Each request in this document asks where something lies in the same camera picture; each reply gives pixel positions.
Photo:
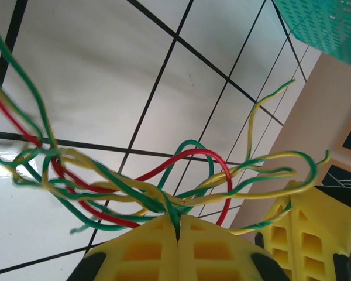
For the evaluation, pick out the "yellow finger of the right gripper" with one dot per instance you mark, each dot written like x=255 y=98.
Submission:
x=280 y=234
x=319 y=228

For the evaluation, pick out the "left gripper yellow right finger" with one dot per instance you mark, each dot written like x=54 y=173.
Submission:
x=216 y=257

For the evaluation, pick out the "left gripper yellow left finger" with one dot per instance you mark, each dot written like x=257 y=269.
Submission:
x=140 y=257

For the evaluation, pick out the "teal plastic basket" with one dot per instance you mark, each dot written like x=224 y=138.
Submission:
x=324 y=23

